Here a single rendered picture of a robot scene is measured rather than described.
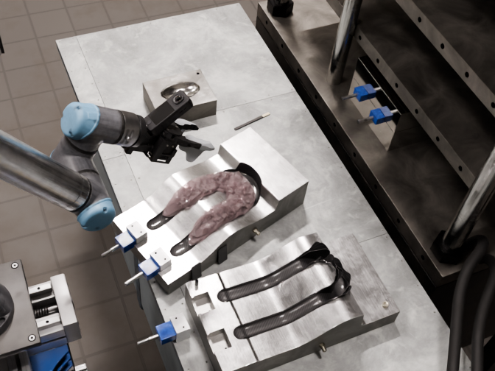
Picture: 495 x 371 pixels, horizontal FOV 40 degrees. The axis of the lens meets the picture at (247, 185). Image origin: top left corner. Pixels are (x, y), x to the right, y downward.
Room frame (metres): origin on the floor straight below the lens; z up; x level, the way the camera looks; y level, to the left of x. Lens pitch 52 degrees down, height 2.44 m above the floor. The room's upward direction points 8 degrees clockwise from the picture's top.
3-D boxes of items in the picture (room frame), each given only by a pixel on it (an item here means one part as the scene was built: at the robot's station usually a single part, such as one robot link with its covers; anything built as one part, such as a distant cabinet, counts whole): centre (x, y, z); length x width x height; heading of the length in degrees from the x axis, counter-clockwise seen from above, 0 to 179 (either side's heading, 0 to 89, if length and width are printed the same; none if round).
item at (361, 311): (0.88, -0.16, 0.87); 0.50 x 0.26 x 0.14; 119
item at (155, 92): (1.57, 0.26, 0.83); 0.20 x 0.15 x 0.07; 119
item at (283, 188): (1.15, 0.09, 0.85); 0.50 x 0.26 x 0.11; 137
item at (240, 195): (1.14, 0.09, 0.90); 0.26 x 0.18 x 0.08; 137
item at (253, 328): (0.88, -0.14, 0.92); 0.35 x 0.16 x 0.09; 119
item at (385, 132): (1.74, -0.59, 0.87); 0.50 x 0.27 x 0.17; 119
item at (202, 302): (0.82, 0.07, 0.87); 0.05 x 0.05 x 0.04; 29
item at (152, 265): (0.91, 0.23, 0.85); 0.13 x 0.05 x 0.05; 137
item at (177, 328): (0.75, 0.16, 0.83); 0.13 x 0.05 x 0.05; 122
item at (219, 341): (0.72, 0.02, 0.87); 0.05 x 0.05 x 0.04; 29
